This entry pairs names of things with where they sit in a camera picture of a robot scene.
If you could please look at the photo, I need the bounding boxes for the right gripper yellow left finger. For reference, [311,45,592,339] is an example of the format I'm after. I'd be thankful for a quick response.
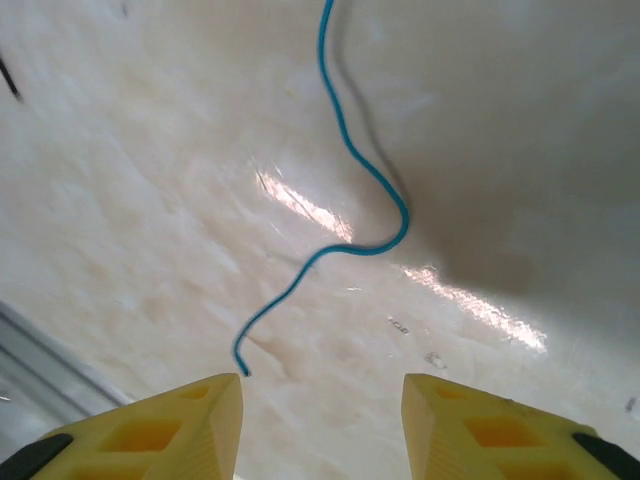
[0,372,245,480]

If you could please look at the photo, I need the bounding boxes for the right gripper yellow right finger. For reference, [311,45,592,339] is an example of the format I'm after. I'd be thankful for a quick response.
[402,373,640,480]

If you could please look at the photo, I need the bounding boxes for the thin blue cable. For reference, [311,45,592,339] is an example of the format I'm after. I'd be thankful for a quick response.
[232,0,411,377]

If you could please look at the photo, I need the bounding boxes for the thin black cable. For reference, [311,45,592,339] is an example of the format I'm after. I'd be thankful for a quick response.
[0,52,25,105]

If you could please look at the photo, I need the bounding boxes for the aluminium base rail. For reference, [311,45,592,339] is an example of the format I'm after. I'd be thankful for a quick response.
[0,299,134,441]

